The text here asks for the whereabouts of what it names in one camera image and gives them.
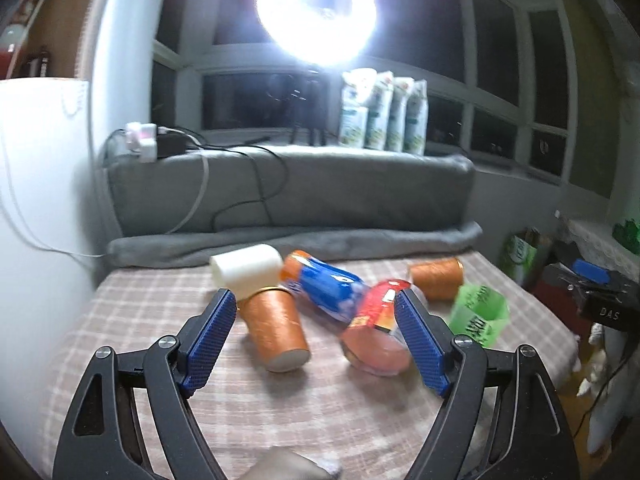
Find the white green pouch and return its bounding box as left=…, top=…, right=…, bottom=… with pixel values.
left=364, top=70, right=394, bottom=151
left=338, top=67, right=378, bottom=148
left=385, top=77, right=414, bottom=152
left=402, top=79, right=428, bottom=155

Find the pink plaid blanket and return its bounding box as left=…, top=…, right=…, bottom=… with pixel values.
left=37, top=252, right=578, bottom=479

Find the orange cup near cushion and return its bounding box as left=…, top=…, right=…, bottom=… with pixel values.
left=409, top=258, right=464, bottom=301

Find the white plastic cup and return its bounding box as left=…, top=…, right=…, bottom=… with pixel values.
left=209, top=244, right=283, bottom=301

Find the white cable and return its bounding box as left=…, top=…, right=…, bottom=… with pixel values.
left=164, top=152, right=211, bottom=235

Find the orange cup by white cup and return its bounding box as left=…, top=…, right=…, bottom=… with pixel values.
left=239, top=286, right=311, bottom=373

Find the red paper bag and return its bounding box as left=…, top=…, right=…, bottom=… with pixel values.
left=532, top=278, right=591, bottom=340

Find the blue orange snack cup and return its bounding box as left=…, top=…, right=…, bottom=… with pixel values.
left=280, top=250, right=369, bottom=323

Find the rolled grey blanket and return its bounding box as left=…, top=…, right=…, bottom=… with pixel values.
left=106, top=221, right=483, bottom=269

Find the black cable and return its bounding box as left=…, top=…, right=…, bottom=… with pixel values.
left=164, top=127, right=292, bottom=233

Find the bright ring lamp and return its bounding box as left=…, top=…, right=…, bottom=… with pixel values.
left=255, top=0, right=378, bottom=67

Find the red snack cup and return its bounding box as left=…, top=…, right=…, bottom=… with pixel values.
left=341, top=278, right=412, bottom=377

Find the white power adapter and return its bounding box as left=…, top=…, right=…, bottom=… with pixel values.
left=125, top=122, right=157, bottom=164

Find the grey sofa back cushion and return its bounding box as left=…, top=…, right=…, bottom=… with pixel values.
left=106, top=145, right=475, bottom=236

